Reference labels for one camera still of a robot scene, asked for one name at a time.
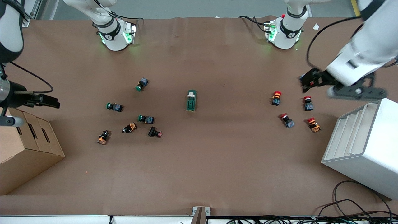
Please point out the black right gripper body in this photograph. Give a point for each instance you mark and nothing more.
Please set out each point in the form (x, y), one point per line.
(17, 95)

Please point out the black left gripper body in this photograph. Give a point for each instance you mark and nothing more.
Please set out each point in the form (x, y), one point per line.
(323, 78)

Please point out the green load switch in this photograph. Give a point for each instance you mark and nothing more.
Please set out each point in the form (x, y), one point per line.
(191, 102)

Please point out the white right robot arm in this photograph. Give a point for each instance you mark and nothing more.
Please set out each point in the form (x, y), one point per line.
(115, 40)

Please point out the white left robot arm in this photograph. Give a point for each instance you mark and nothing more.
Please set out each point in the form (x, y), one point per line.
(367, 46)

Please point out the red emergency stop button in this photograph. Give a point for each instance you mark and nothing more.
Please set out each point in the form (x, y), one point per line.
(287, 120)
(314, 124)
(276, 98)
(308, 104)

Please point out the small white paper scrap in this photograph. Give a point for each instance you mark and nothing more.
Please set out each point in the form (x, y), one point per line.
(316, 26)

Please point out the brown cardboard box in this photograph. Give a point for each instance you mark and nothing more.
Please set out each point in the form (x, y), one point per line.
(28, 155)

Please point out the white slotted storage rack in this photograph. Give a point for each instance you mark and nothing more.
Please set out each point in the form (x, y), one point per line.
(370, 161)

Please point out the white table edge strip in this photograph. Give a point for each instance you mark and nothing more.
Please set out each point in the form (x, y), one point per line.
(62, 220)

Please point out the brown paper table cover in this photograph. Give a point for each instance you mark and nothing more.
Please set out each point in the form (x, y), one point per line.
(217, 168)

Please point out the black orange selector switch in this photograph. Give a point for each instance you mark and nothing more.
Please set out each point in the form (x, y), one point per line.
(130, 128)
(103, 137)

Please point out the green push button switch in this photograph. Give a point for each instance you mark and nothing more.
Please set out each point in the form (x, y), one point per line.
(146, 119)
(115, 107)
(142, 84)

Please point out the aluminium frame profile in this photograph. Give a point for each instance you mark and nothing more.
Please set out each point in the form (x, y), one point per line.
(31, 9)

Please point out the black red indicator switch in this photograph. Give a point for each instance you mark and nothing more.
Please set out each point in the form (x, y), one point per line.
(154, 132)

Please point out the grey metal bracket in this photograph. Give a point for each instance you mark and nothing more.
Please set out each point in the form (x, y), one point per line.
(200, 214)

